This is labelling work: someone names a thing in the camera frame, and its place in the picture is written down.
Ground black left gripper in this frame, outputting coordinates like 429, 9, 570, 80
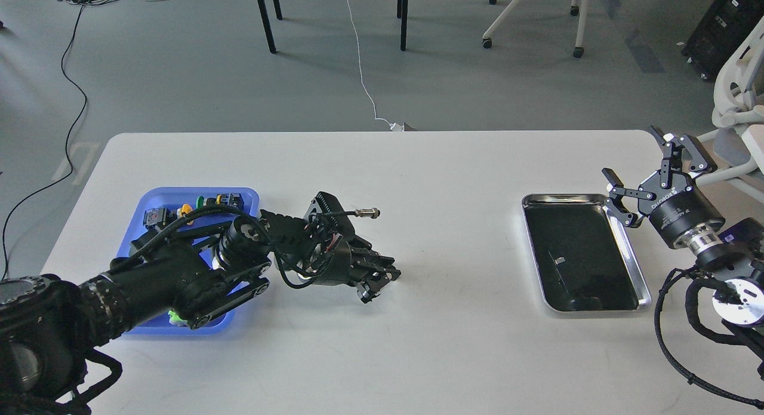
313, 239, 401, 303

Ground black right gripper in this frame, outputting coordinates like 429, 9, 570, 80
601, 126, 725, 249

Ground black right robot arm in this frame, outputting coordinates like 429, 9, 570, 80
602, 127, 762, 357

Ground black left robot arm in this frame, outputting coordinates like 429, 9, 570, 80
1, 192, 401, 414

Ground silver metal tray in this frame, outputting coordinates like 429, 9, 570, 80
522, 193, 652, 318

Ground white office chair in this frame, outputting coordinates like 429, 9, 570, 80
696, 20, 763, 202

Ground black equipment case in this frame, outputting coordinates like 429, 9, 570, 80
682, 0, 763, 81

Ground black red connector block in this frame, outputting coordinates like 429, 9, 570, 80
142, 207, 177, 228

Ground blue plastic tray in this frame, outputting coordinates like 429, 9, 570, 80
116, 187, 261, 335

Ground white rolling chair base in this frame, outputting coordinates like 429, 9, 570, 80
482, 0, 590, 59

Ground black table legs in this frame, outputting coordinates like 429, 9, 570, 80
253, 0, 410, 53

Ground white green push button switch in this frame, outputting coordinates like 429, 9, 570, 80
167, 310, 187, 326

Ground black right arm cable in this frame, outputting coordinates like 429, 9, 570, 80
654, 267, 764, 410

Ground white floor cable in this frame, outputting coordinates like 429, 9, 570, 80
137, 0, 406, 131

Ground black floor cable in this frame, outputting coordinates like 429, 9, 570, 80
0, 0, 138, 281

